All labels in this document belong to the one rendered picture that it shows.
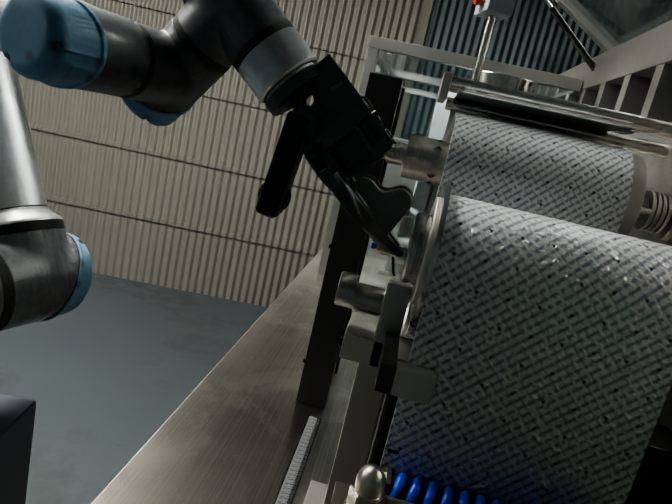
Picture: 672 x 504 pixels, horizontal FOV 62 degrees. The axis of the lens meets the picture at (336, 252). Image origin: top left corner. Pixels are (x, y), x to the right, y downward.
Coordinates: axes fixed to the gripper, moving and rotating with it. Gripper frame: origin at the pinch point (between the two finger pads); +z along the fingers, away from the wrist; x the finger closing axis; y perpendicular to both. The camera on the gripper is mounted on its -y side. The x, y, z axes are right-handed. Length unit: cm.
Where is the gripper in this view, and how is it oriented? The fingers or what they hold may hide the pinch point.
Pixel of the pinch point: (388, 248)
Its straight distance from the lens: 60.5
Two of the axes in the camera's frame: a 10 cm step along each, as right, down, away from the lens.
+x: 1.4, -1.9, 9.7
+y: 7.9, -5.7, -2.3
